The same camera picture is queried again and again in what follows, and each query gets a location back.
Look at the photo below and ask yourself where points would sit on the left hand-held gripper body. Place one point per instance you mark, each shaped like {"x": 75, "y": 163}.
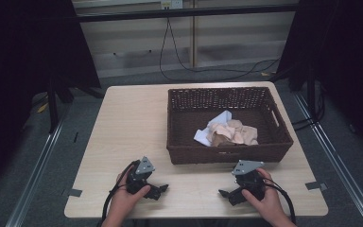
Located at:
{"x": 138, "y": 176}

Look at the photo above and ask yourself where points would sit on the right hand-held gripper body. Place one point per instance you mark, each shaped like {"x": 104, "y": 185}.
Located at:
{"x": 249, "y": 179}

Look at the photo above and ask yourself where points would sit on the clothes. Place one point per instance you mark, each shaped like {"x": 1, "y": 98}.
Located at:
{"x": 233, "y": 132}

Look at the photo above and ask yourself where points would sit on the brown woven basket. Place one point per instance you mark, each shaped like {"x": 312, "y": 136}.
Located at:
{"x": 182, "y": 126}

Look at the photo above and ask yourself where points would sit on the white paper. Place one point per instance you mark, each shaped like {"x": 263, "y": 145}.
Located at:
{"x": 220, "y": 119}

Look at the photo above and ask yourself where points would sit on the person's left hand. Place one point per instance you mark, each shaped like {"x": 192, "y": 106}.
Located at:
{"x": 124, "y": 198}

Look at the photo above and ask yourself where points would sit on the person's right hand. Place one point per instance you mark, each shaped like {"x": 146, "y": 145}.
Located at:
{"x": 264, "y": 201}

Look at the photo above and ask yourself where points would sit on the grey tape piece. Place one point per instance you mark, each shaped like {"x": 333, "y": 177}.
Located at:
{"x": 315, "y": 185}
{"x": 74, "y": 192}

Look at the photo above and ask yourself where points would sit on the black metal stand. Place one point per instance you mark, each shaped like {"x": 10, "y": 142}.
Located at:
{"x": 53, "y": 104}
{"x": 310, "y": 94}

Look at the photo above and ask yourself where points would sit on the yellow floor tape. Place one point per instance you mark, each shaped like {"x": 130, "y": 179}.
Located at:
{"x": 42, "y": 108}

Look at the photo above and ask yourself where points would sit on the black curtain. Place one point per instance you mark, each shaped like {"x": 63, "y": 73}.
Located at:
{"x": 19, "y": 63}
{"x": 343, "y": 56}

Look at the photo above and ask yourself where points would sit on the black horizontal bar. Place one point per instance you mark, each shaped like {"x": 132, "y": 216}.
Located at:
{"x": 186, "y": 12}

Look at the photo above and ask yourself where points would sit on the metal floor rail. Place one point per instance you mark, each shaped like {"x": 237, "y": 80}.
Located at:
{"x": 337, "y": 160}
{"x": 38, "y": 176}

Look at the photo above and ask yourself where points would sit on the white wall socket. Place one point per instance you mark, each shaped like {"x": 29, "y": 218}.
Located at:
{"x": 171, "y": 4}

